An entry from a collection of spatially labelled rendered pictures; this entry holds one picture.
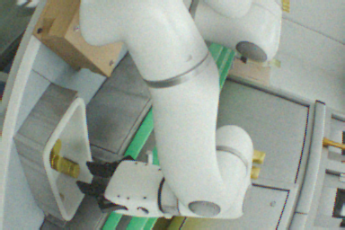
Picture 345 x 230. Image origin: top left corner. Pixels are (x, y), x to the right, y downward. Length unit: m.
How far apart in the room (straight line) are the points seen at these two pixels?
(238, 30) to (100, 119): 0.43
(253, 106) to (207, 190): 1.03
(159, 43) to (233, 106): 1.07
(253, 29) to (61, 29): 0.31
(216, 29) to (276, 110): 0.88
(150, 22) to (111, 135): 0.52
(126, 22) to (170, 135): 0.15
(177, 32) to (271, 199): 0.82
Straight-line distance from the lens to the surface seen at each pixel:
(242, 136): 0.66
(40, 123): 0.77
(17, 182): 0.81
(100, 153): 0.96
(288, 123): 1.56
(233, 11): 0.68
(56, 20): 0.71
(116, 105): 1.06
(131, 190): 0.74
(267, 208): 1.24
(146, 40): 0.51
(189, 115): 0.55
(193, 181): 0.57
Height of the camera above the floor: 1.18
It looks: 13 degrees down
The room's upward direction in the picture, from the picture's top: 105 degrees clockwise
